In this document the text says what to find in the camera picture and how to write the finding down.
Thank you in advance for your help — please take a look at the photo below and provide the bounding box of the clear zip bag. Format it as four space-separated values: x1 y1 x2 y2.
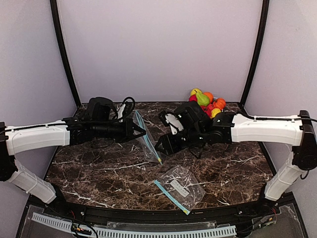
154 166 206 215
133 110 162 165

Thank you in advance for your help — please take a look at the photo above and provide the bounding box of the red tomato with stem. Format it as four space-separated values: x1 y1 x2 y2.
201 104 214 118

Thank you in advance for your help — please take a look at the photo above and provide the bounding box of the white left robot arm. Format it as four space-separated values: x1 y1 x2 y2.
0 97 146 206

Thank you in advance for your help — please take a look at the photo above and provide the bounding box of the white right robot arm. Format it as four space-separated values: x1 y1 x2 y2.
155 101 317 201

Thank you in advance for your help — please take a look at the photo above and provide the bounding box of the yellow lemon right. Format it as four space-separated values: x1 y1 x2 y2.
211 108 222 119

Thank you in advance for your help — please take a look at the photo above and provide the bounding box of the green pear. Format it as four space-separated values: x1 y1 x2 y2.
196 92 210 107

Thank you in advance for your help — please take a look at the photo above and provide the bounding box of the red apple back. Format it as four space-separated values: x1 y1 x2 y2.
188 94 198 102

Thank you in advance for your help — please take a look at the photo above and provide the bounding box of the orange fruit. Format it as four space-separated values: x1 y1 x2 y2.
203 92 213 103

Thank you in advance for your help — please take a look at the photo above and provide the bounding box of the orange pumpkin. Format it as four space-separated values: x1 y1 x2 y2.
213 98 226 110

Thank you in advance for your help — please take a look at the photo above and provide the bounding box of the yellow fruit back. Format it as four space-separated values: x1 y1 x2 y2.
190 88 202 96

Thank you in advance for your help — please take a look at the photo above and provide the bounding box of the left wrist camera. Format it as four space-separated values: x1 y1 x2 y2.
117 97 136 122

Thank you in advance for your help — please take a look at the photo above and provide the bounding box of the black front table rail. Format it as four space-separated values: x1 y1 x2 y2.
44 201 280 228

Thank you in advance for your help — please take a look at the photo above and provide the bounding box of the white slotted cable duct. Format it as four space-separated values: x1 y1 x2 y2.
31 212 237 238

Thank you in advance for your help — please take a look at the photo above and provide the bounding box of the black left frame post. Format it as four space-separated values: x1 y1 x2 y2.
50 0 81 108

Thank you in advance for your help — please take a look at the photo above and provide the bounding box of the black frame post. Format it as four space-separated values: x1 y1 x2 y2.
240 0 270 107
50 0 81 108

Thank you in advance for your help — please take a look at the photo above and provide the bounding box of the black right frame post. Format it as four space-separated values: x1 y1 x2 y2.
240 0 270 107

